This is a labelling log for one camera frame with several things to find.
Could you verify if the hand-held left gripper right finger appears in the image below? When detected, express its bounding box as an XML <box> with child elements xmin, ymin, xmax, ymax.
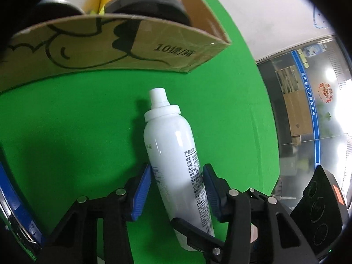
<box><xmin>171</xmin><ymin>163</ymin><xmax>319</xmax><ymax>264</ymax></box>

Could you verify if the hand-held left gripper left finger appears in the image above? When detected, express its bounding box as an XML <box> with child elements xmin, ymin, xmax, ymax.
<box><xmin>44</xmin><ymin>163</ymin><xmax>152</xmax><ymax>264</ymax></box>

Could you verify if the white spray bottle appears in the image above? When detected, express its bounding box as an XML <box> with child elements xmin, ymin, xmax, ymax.
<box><xmin>143</xmin><ymin>87</ymin><xmax>215</xmax><ymax>252</ymax></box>

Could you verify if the printed cardboard box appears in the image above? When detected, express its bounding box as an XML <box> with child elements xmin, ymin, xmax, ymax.
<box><xmin>0</xmin><ymin>0</ymin><xmax>233</xmax><ymax>94</ymax></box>

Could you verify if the silver cylindrical can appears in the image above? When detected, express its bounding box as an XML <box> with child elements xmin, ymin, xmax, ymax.
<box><xmin>26</xmin><ymin>0</ymin><xmax>87</xmax><ymax>28</ymax></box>

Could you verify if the glass partition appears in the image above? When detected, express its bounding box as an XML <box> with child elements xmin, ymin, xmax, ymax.
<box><xmin>254</xmin><ymin>34</ymin><xmax>352</xmax><ymax>207</ymax></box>

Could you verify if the green tablecloth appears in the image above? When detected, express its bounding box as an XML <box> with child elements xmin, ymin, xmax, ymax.
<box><xmin>0</xmin><ymin>0</ymin><xmax>281</xmax><ymax>264</ymax></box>

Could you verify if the brown carton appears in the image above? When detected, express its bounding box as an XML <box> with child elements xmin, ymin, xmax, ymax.
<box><xmin>275</xmin><ymin>65</ymin><xmax>314</xmax><ymax>146</ymax></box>

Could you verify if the red round window sticker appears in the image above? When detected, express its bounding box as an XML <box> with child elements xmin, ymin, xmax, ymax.
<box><xmin>318</xmin><ymin>82</ymin><xmax>334</xmax><ymax>103</ymax></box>

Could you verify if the blue rimmed object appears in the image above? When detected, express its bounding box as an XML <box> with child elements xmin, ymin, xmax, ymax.
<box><xmin>0</xmin><ymin>146</ymin><xmax>46</xmax><ymax>262</ymax></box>

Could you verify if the blue white window sticker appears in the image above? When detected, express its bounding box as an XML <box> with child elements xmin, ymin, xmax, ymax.
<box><xmin>302</xmin><ymin>42</ymin><xmax>329</xmax><ymax>59</ymax></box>

